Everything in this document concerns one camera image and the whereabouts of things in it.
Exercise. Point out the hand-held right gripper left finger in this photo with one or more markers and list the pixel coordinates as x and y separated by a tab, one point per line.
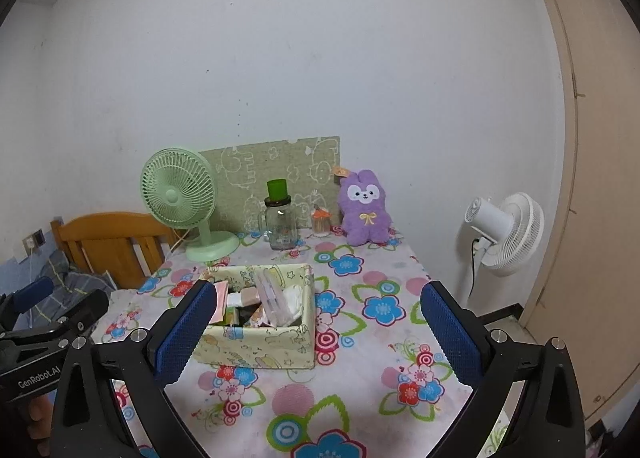
185	333

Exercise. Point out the wall socket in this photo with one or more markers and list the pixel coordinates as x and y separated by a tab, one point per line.
34	239

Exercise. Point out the purple plush rabbit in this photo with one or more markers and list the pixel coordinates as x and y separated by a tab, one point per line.
365	223

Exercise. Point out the white sock beige end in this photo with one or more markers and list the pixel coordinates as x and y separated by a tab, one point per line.
245	297

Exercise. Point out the glass jar with green lid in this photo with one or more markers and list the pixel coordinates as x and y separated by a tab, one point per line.
280	228

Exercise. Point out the small colourful cartoon carton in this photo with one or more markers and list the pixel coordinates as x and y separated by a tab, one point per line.
231	315

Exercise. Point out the white standing fan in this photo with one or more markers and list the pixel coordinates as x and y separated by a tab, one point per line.
510	233

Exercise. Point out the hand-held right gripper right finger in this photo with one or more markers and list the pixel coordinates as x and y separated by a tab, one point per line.
452	338

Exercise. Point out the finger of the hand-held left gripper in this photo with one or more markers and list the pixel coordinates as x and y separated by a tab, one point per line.
32	290
87	308

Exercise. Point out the pink box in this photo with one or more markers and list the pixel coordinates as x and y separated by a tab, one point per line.
222	300

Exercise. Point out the colourful tissue packet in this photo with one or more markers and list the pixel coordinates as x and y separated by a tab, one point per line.
257	318

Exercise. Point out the clear pale pink packet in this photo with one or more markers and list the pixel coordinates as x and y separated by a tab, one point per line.
272	298

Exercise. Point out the black metal frame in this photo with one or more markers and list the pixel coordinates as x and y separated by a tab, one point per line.
505	312

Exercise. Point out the person's left hand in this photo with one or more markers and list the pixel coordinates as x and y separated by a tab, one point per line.
37	415

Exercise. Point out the green patterned board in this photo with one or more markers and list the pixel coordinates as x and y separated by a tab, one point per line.
260	163

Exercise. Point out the white cloth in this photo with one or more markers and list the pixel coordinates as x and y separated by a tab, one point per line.
297	303

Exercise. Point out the yellow cartoon print fabric box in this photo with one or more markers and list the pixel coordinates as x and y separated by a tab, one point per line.
260	343

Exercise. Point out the beige door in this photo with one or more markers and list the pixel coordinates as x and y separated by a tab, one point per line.
600	188

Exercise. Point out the wooden bed headboard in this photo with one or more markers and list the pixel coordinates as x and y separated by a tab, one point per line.
100	238

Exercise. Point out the cotton swab jar orange lid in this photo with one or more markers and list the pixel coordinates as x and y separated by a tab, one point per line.
320	225

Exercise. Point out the green desk fan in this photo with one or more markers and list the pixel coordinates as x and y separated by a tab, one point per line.
172	195

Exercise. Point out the floral tablecloth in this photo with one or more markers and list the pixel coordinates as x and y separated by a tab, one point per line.
350	388

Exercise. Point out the grey plaid pillow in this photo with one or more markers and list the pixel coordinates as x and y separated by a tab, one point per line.
80	283

